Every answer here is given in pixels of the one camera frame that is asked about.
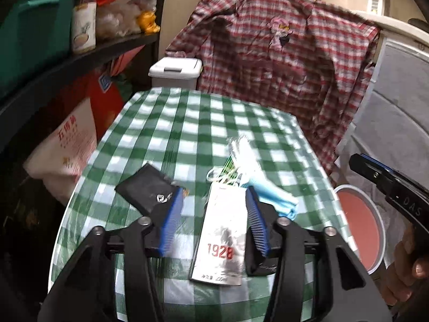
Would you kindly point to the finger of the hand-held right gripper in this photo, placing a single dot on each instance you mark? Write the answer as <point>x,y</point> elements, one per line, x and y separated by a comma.
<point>368,171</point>
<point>372,160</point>

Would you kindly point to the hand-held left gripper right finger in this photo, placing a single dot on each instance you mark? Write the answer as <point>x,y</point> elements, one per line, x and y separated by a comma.
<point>256,224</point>

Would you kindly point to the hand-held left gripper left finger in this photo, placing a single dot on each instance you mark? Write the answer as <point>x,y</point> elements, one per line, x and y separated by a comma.
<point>171,221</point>

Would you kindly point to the blue face mask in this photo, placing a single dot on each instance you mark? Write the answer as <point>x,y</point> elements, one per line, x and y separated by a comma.
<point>278,198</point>

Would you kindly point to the white red carton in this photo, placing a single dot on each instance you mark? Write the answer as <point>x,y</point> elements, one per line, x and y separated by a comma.
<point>218,228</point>

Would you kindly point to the black pouch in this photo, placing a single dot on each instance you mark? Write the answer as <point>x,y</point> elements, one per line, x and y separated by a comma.
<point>144,187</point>

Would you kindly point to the pink trash bin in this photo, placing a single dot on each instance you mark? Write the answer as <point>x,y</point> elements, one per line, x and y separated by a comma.
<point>358,228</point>

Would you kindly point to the person's right hand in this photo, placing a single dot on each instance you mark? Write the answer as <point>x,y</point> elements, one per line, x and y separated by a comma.
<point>402,268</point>

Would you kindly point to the grey fabric cover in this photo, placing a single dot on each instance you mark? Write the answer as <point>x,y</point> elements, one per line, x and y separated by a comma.
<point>395,107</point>

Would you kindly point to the green white checked tablecloth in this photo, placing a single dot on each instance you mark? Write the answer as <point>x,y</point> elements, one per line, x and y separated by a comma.
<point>187,134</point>

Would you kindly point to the white sack with red print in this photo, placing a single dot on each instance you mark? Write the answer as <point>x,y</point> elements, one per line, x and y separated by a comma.
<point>67,147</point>

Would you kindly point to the red plaid shirt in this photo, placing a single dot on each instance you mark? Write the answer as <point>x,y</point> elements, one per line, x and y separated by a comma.
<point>268,67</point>

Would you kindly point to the orange printed bag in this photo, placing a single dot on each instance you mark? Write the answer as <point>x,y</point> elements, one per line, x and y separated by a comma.
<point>104,90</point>

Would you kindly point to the white lidded bin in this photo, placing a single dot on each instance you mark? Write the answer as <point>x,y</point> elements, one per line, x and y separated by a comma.
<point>174,73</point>

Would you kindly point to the black shelf rack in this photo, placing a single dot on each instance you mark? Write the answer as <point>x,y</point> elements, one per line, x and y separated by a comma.
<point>83,63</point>

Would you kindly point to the yellow bag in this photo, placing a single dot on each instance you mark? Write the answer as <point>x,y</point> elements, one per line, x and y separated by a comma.
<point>149,21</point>

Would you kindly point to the white plastic bags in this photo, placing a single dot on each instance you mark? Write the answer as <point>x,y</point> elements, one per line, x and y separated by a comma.
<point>117,16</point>

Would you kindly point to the spice jar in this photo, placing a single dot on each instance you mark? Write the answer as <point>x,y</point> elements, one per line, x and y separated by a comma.
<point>83,23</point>

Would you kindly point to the teal storage box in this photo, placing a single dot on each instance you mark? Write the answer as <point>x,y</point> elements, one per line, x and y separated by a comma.
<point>33,40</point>

